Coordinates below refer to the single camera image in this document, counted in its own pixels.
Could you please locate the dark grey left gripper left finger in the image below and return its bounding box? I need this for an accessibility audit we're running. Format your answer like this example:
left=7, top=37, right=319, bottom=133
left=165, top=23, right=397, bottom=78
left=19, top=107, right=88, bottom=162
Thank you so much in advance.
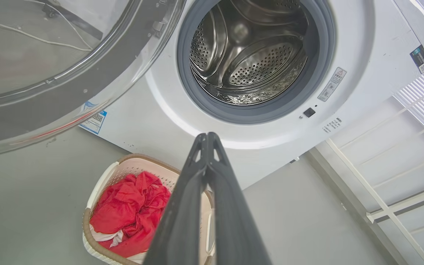
left=143, top=132, right=209, bottom=265

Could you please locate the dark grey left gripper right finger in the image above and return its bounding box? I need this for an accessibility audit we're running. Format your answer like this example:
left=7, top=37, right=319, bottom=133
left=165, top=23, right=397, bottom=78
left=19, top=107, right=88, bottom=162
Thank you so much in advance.
left=207, top=132, right=272, bottom=265

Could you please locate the round black glass washer door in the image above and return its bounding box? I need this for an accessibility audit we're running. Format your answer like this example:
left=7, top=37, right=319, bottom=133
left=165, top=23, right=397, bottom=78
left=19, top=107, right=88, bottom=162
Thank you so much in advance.
left=0, top=0, right=187, bottom=159

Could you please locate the white front-load washing machine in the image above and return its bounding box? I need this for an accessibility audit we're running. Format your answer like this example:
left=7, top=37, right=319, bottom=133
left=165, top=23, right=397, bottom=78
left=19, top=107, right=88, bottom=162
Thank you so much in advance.
left=79, top=0, right=424, bottom=190

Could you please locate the red and white garment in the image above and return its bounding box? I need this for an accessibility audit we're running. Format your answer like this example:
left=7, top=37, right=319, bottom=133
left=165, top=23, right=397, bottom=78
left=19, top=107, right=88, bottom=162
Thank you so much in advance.
left=89, top=170, right=172, bottom=264

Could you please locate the cream plastic laundry basket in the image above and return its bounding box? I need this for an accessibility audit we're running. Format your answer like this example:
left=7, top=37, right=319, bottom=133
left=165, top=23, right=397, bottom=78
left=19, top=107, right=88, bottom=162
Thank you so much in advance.
left=82, top=153, right=217, bottom=265

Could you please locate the blue energy label sticker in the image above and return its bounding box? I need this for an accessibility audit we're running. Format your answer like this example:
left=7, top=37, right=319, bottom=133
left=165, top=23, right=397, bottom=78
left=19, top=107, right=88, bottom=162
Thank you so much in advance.
left=79, top=101, right=108, bottom=135

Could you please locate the small printed text sticker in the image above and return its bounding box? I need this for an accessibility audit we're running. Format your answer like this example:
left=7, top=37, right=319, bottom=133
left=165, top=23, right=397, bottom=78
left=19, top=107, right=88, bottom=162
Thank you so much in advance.
left=322, top=117, right=343, bottom=134

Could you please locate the stainless steel washer drum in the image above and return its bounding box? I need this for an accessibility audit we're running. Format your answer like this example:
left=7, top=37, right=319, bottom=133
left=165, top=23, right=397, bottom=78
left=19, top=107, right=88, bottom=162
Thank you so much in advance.
left=189, top=0, right=309, bottom=106

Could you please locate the grey warning sticker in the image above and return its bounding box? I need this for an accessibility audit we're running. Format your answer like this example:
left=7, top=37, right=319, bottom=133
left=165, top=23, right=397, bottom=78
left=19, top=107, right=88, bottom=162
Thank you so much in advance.
left=317, top=67, right=347, bottom=103

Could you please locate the black label sticker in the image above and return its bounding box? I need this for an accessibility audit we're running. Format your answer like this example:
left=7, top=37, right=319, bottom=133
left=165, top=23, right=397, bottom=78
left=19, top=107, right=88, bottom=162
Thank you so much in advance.
left=410, top=45, right=424, bottom=74

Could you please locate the white metal rack frame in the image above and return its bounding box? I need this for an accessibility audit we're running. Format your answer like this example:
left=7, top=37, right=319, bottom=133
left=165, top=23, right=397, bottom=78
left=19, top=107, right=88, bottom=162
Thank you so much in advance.
left=307, top=64, right=424, bottom=265

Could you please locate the white floor cable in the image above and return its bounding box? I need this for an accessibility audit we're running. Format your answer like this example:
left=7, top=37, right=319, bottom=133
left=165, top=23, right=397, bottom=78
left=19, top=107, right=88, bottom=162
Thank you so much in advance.
left=24, top=0, right=93, bottom=49
left=0, top=14, right=92, bottom=52

